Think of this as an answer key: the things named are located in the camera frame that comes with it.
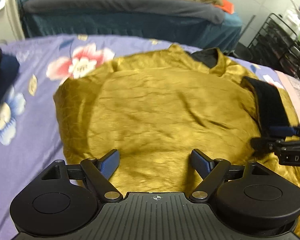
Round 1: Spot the orange cloth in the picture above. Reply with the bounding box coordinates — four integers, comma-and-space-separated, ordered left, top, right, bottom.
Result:
214, 0, 235, 15

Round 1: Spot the black wire shelf rack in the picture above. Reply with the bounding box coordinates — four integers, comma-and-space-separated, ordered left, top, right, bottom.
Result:
248, 13, 300, 81

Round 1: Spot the navy blue folded garment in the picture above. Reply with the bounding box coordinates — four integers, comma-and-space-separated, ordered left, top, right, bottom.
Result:
0, 54, 20, 104

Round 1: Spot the purple floral bed sheet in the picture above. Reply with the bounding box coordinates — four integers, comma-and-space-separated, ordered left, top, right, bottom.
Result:
0, 35, 300, 239

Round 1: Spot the grey pink blanket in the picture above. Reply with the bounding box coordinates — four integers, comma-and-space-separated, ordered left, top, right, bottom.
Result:
276, 71, 300, 122

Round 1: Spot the bed with teal skirt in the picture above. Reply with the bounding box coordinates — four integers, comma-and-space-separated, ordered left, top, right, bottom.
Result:
18, 0, 242, 53

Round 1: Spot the gold satin jacket black fur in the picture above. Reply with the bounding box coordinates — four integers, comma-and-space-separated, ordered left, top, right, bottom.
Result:
52, 43, 300, 238

